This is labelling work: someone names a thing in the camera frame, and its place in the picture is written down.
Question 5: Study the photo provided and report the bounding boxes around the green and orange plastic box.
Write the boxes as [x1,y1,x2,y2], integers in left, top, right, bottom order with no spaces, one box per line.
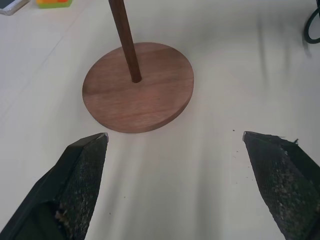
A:
[35,0,73,9]

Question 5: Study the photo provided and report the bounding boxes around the dark wooden pole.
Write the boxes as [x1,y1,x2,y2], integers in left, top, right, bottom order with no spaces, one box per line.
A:
[109,0,143,84]

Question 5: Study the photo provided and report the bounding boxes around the flat device with silver edge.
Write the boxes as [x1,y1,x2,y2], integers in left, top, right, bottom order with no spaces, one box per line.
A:
[0,0,30,16]

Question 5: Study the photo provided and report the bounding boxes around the round wooden base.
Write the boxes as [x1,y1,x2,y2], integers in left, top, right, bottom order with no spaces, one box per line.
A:
[82,42,195,134]

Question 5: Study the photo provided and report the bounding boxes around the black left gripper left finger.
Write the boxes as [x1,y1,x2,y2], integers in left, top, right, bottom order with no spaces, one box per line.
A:
[0,132,110,240]

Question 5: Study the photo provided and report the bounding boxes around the black cable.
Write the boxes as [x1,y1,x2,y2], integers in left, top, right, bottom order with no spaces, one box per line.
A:
[303,9,320,45]

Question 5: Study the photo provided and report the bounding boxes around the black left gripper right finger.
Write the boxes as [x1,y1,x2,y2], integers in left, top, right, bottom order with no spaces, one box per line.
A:
[242,130,320,240]

